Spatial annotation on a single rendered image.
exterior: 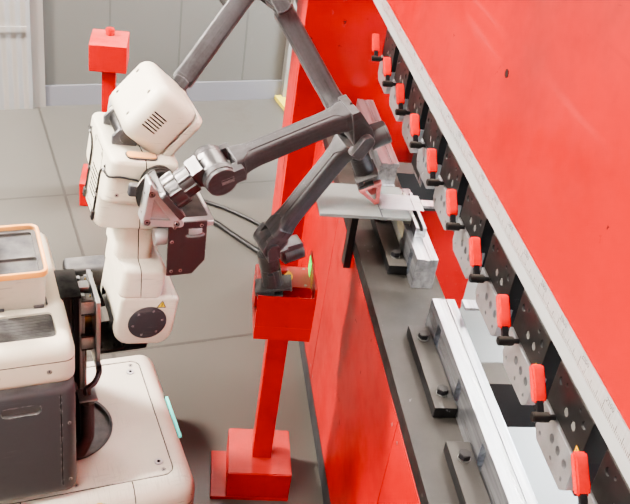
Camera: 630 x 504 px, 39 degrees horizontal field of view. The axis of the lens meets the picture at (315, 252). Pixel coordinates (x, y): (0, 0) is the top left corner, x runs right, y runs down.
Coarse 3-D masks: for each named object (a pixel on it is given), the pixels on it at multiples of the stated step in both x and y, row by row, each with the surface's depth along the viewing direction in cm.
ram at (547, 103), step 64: (448, 0) 219; (512, 0) 178; (576, 0) 149; (448, 64) 217; (512, 64) 176; (576, 64) 148; (512, 128) 174; (576, 128) 147; (512, 192) 173; (576, 192) 146; (512, 256) 171; (576, 256) 145; (576, 320) 144; (576, 384) 142
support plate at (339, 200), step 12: (324, 192) 256; (336, 192) 257; (348, 192) 258; (384, 192) 261; (396, 192) 262; (324, 204) 250; (336, 204) 251; (348, 204) 252; (360, 204) 253; (372, 204) 254; (324, 216) 247; (336, 216) 247; (348, 216) 247; (360, 216) 248; (372, 216) 248; (384, 216) 249; (396, 216) 250; (408, 216) 251
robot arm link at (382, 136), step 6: (378, 120) 247; (372, 126) 244; (378, 126) 244; (384, 126) 244; (378, 132) 244; (384, 132) 244; (378, 138) 244; (384, 138) 244; (390, 138) 244; (378, 144) 245; (384, 144) 246
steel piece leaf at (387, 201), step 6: (384, 198) 258; (390, 198) 258; (396, 198) 259; (402, 198) 259; (408, 198) 260; (378, 204) 254; (384, 204) 255; (390, 204) 255; (396, 204) 256; (402, 204) 256; (408, 204) 256; (414, 210) 254
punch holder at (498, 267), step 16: (496, 240) 179; (496, 256) 179; (496, 272) 179; (512, 272) 170; (480, 288) 186; (496, 288) 178; (512, 288) 171; (480, 304) 186; (512, 304) 173; (496, 320) 176; (512, 320) 176
